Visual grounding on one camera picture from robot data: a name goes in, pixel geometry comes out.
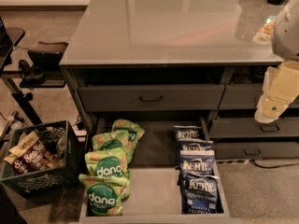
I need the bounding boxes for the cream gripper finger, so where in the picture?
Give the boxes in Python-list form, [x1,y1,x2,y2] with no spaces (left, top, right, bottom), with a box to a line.
[254,100,278,123]
[262,98,288,119]

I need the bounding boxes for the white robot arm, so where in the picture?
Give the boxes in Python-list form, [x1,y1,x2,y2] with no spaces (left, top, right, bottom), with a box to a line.
[253,0,299,123]

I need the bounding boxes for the grey top right drawer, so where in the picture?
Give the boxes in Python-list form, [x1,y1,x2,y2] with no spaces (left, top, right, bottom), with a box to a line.
[219,83,299,110]

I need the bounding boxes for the grey middle right drawer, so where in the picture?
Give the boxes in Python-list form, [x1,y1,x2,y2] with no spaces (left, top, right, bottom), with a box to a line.
[209,118,299,138]

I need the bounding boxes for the grey bottom right drawer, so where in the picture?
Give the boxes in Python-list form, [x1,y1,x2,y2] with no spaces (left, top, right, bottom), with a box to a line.
[213,142,299,161]

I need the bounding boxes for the blue kettle chip bag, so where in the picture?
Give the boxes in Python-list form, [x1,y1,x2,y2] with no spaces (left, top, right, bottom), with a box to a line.
[177,139,213,151]
[181,174,218,215]
[180,150,214,175]
[173,126,202,140]

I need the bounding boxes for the rear blue Kettle chip bag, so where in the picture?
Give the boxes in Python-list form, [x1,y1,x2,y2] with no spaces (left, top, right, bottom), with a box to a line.
[173,126,202,140]

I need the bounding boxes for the front blue Kettle chip bag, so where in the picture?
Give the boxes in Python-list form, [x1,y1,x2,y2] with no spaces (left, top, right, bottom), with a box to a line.
[181,174,218,215]

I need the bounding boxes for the grey top left drawer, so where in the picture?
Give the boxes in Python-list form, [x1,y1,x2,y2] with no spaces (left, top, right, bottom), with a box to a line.
[78,84,224,112]

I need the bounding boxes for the grey counter cabinet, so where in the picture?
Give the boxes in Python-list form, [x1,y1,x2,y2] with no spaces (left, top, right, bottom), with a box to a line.
[59,0,299,135]

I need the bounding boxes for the rear green Dang bag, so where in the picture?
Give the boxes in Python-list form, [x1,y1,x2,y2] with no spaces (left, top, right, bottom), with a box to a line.
[112,119,145,145]

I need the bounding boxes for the green dang bag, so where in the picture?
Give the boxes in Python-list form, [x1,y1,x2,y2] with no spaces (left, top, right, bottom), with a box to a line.
[92,130,135,162]
[112,119,145,145]
[78,174,128,217]
[85,147,129,177]

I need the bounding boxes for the open grey middle drawer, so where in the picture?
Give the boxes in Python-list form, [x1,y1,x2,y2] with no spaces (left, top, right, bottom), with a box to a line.
[79,120,236,224]

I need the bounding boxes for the front green Dang bag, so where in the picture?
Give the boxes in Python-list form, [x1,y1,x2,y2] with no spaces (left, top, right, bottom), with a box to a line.
[78,174,128,217]

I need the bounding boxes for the brown SeaSnax snack bag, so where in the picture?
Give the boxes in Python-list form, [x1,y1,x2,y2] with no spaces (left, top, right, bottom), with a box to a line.
[20,141,54,171]

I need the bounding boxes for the black stand with pad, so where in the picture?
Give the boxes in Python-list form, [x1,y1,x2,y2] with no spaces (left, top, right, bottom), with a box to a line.
[19,41,68,88]

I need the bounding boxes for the dark green plastic crate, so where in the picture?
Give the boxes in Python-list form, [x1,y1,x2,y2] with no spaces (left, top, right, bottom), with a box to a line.
[0,120,83,198]

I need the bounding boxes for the yellow snack packet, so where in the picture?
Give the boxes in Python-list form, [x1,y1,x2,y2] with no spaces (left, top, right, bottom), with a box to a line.
[4,131,39,164]

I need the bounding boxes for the black side desk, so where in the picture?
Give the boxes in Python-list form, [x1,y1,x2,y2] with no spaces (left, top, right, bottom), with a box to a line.
[0,17,42,124]

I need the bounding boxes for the black floor cable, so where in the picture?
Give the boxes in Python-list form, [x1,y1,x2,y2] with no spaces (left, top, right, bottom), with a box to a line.
[249,159,299,170]

